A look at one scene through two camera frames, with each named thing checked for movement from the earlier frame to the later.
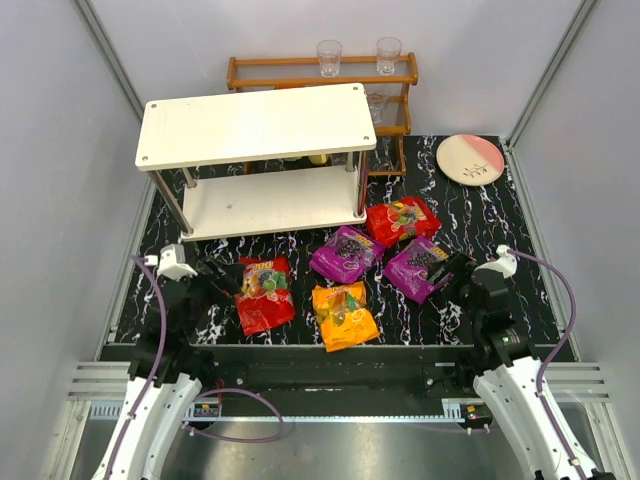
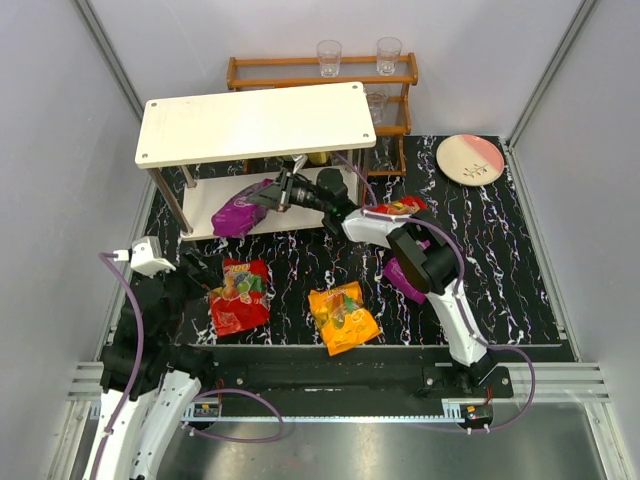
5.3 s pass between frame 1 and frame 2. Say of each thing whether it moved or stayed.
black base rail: stayed
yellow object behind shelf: stayed
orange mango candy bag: stayed
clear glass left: stayed
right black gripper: moved
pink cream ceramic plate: stayed
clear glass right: stayed
